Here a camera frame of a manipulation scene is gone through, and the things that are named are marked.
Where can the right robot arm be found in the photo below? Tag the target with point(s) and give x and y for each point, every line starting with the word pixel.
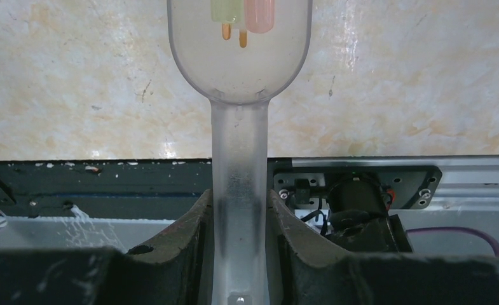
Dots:
pixel 352 230

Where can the clear plastic scoop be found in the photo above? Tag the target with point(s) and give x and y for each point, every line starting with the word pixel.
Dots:
pixel 239 84

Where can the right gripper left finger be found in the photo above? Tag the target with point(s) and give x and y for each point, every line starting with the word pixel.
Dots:
pixel 165 269

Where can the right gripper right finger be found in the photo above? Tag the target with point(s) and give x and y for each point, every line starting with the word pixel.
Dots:
pixel 313 270

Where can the white cable duct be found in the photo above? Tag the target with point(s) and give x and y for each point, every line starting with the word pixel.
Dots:
pixel 78 230

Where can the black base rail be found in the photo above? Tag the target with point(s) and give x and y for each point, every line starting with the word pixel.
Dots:
pixel 161 189

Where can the pink popsicle candy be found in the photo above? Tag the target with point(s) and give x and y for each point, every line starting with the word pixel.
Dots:
pixel 259 18

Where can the green popsicle candy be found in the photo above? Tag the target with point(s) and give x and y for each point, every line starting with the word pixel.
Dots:
pixel 230 14

